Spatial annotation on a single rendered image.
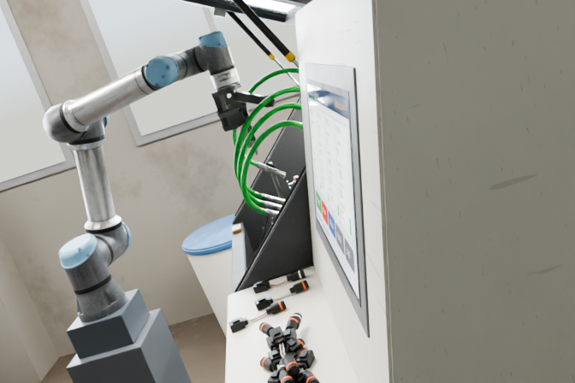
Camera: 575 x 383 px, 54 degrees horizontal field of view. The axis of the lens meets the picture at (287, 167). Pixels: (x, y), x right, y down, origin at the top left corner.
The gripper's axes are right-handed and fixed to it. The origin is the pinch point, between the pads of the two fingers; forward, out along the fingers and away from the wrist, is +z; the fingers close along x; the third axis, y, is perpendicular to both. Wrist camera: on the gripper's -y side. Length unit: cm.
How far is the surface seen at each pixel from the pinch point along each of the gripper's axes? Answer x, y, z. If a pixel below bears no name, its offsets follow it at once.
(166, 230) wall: -181, 74, 60
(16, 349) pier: -169, 183, 97
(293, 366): 80, 5, 21
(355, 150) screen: 94, -13, -12
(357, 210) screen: 93, -11, -4
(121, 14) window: -176, 50, -70
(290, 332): 69, 4, 21
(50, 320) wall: -194, 169, 96
